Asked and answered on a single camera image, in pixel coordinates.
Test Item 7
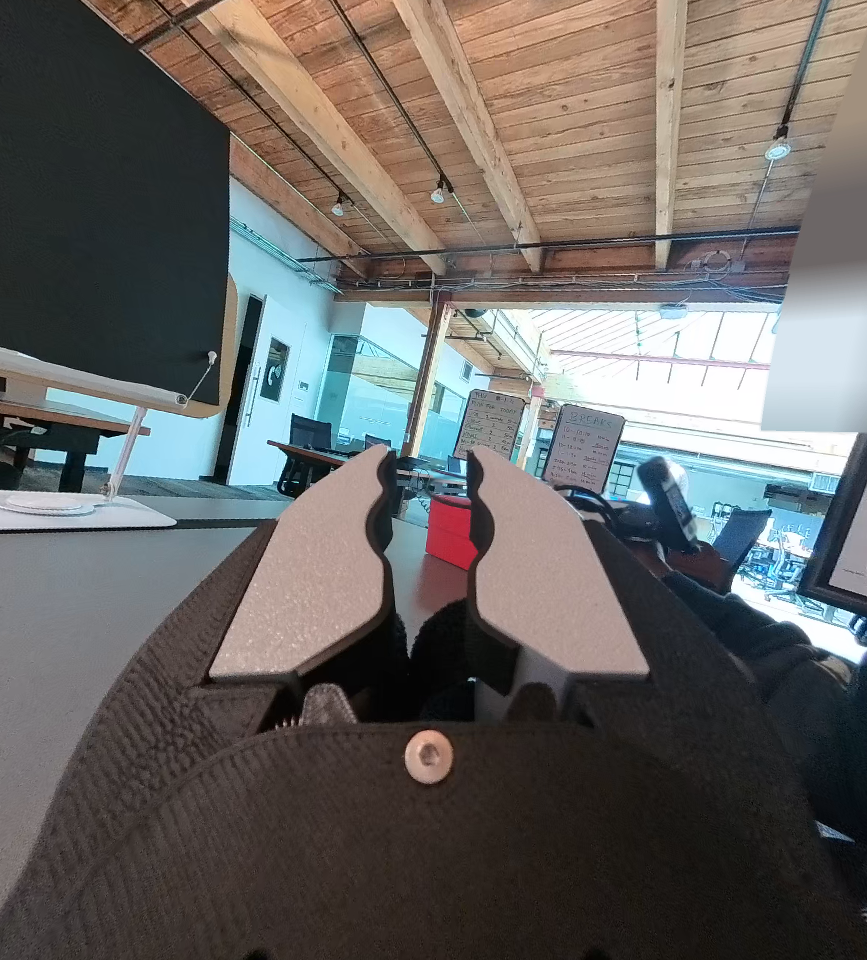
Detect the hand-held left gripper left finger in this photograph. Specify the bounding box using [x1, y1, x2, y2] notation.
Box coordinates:
[207, 444, 397, 685]

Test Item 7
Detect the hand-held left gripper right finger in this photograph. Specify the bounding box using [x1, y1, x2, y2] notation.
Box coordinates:
[465, 446, 652, 721]

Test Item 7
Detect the red plastic bin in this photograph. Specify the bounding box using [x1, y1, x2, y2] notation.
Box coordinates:
[424, 491, 480, 571]

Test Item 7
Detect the person's right forearm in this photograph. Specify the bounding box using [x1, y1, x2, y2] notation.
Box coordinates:
[662, 568, 862, 759]

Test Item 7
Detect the black office chair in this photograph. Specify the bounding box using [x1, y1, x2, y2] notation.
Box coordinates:
[711, 508, 774, 594]
[277, 412, 333, 496]

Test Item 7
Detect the whiteboard on stand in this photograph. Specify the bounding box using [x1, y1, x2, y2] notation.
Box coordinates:
[540, 403, 626, 496]
[452, 388, 528, 462]

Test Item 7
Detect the long office desk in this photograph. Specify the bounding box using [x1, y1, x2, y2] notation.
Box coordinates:
[267, 438, 405, 500]

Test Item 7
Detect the framed marker sign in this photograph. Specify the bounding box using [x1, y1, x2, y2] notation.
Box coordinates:
[797, 431, 867, 625]

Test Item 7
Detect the dark door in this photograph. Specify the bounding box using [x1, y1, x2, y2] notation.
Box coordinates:
[238, 294, 267, 481]

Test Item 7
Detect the wooden desk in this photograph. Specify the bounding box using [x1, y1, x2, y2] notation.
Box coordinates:
[0, 393, 151, 492]

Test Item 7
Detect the black board wooden edge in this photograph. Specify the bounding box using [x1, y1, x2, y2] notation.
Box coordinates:
[0, 0, 240, 421]

